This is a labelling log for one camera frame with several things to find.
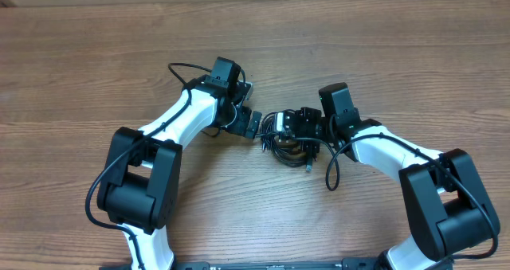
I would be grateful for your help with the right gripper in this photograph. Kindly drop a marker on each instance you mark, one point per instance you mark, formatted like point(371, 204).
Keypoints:
point(308, 113)

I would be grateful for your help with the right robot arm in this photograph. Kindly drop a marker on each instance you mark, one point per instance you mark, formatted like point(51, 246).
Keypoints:
point(449, 212)

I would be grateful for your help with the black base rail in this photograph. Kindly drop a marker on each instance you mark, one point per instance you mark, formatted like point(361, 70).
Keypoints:
point(271, 266)

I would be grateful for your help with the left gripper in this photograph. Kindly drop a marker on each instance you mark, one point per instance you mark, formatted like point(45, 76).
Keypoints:
point(241, 127)

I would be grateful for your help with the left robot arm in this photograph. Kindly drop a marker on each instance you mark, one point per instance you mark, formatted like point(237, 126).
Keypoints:
point(137, 190)

